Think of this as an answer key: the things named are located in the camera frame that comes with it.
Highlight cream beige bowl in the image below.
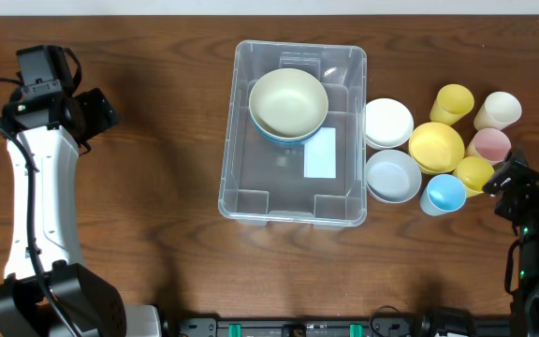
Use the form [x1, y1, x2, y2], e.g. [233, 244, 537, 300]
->
[249, 68, 329, 139]

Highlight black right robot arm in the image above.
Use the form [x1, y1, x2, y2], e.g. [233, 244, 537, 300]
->
[483, 146, 539, 337]

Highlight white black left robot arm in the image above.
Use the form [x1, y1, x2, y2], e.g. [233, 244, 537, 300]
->
[0, 86, 162, 336]

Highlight clear plastic storage container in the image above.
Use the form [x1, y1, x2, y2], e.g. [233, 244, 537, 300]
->
[218, 40, 367, 227]

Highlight pink cup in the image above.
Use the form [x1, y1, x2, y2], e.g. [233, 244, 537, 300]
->
[465, 128, 512, 166]

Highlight yellow cup near gripper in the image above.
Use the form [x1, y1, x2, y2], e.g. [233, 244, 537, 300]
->
[453, 156, 494, 198]

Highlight cream white cup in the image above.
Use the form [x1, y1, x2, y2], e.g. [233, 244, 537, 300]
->
[473, 92, 522, 130]

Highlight light blue cup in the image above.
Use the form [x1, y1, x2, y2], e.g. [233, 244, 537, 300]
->
[420, 174, 466, 216]

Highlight yellow bowl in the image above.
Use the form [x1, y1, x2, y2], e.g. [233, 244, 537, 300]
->
[409, 122, 465, 175]

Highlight yellow cup upright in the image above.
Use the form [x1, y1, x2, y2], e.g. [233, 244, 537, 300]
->
[430, 83, 474, 125]

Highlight light grey bowl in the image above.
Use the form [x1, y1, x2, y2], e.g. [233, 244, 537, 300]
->
[365, 150, 422, 204]

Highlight white bowl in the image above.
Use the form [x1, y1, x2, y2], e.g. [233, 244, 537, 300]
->
[365, 98, 414, 150]

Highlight white paper label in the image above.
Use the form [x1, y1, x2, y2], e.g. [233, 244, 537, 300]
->
[303, 127, 336, 179]

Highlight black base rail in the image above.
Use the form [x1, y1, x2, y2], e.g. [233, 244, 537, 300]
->
[162, 305, 511, 337]

